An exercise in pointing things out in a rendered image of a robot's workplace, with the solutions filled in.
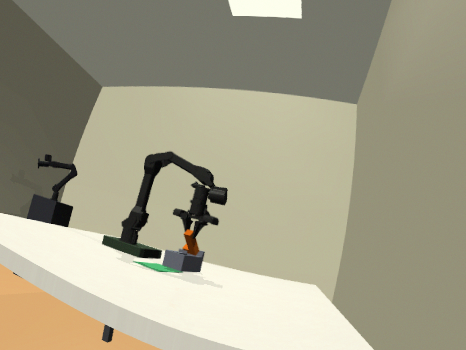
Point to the orange l-shaped part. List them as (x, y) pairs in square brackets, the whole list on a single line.
[(191, 245)]

